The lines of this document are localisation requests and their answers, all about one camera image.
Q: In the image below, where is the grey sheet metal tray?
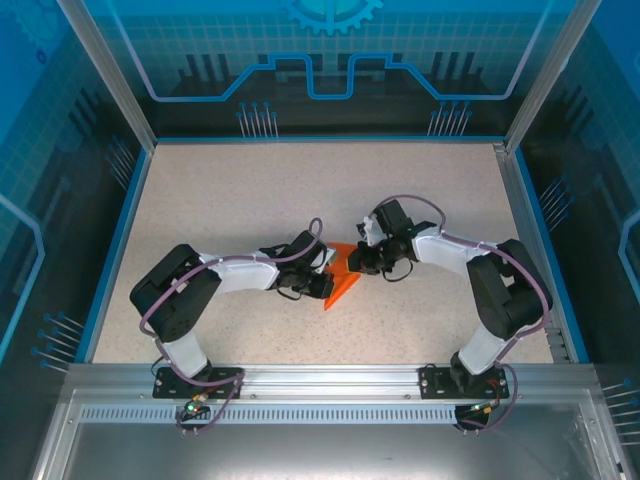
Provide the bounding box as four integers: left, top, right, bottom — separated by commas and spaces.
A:
29, 389, 634, 480

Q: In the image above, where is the blue table edge strip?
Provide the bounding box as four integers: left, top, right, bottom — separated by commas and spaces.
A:
513, 147, 592, 365
82, 146, 155, 365
152, 133, 507, 146

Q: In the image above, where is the long aluminium base rail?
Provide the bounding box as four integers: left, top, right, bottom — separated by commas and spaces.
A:
67, 362, 599, 404

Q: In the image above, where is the slotted grey cable duct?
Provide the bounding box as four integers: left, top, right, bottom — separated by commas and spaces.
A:
79, 405, 586, 426

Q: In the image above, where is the aluminium side rail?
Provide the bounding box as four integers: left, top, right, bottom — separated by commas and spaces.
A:
491, 141, 576, 365

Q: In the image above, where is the cable connector with green light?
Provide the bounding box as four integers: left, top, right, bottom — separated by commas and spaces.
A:
180, 393, 210, 417
467, 398, 502, 417

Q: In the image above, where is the blue printed enclosure panel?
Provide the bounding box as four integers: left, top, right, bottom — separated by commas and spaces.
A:
507, 0, 640, 480
0, 0, 154, 480
82, 0, 576, 139

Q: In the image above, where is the slanted aluminium frame post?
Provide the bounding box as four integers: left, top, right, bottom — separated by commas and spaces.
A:
55, 0, 159, 150
503, 0, 601, 154

